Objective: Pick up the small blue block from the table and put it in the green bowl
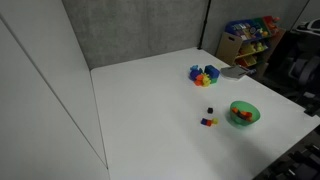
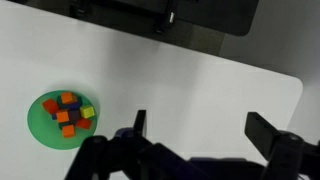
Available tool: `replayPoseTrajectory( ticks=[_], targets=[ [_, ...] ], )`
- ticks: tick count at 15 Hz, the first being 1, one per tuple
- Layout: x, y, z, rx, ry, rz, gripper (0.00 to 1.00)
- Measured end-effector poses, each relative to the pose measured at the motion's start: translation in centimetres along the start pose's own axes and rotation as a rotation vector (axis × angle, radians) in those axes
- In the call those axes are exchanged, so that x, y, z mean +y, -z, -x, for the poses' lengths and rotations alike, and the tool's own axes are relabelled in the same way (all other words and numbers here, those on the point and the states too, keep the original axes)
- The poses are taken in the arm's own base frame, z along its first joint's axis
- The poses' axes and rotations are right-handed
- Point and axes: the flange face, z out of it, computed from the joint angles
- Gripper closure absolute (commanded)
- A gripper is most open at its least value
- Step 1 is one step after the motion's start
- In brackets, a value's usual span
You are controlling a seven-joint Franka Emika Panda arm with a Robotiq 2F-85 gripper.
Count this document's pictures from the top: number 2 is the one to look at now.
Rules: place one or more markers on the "green plastic bowl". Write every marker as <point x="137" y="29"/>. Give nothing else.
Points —
<point x="41" y="130"/>

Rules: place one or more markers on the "yellow wooden cube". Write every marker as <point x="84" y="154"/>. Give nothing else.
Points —
<point x="87" y="111"/>

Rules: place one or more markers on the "red wooden cube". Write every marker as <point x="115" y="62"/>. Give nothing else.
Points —
<point x="84" y="123"/>
<point x="50" y="106"/>

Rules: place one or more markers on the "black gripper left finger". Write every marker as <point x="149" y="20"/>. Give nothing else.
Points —
<point x="100" y="156"/>

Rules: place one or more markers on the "black flat panel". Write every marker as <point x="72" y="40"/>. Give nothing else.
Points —
<point x="213" y="16"/>

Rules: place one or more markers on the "blue wooden block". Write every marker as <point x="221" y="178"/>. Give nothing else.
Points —
<point x="74" y="106"/>

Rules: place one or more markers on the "orange wooden cube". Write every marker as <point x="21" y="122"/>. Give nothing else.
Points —
<point x="62" y="116"/>
<point x="68" y="130"/>
<point x="67" y="97"/>

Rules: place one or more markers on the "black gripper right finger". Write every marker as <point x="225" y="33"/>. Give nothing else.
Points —
<point x="283" y="150"/>

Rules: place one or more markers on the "dark purple wooden cube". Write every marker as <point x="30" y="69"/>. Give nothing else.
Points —
<point x="74" y="115"/>

